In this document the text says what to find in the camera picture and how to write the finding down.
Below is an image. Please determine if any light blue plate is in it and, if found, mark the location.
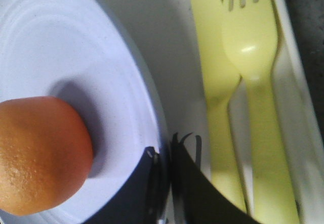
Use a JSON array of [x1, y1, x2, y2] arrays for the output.
[[1, 0, 168, 223]]

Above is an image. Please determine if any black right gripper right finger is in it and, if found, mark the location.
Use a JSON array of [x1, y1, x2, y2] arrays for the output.
[[170, 133, 257, 223]]

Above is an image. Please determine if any yellow plastic knife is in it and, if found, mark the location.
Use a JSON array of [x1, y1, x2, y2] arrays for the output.
[[191, 0, 247, 212]]

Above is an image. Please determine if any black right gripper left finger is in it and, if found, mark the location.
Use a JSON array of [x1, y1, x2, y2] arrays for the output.
[[86, 147, 170, 223]]

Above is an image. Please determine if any whole orange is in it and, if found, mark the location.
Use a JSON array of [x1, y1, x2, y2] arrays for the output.
[[1, 97, 93, 216]]

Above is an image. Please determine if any yellow plastic spoon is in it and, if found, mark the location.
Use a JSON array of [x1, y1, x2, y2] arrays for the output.
[[222, 10, 299, 223]]

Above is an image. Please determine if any white tray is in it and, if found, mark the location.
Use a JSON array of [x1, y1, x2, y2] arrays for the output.
[[99, 0, 323, 223]]

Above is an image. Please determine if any yellow plastic fork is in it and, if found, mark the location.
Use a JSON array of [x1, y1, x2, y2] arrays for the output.
[[212, 0, 324, 224]]

